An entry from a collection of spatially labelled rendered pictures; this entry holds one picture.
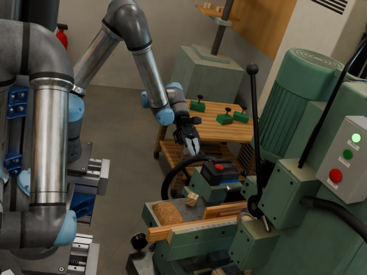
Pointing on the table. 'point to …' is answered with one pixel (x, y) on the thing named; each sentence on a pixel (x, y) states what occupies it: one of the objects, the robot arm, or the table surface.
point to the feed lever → (253, 69)
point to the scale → (212, 226)
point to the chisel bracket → (249, 187)
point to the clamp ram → (233, 195)
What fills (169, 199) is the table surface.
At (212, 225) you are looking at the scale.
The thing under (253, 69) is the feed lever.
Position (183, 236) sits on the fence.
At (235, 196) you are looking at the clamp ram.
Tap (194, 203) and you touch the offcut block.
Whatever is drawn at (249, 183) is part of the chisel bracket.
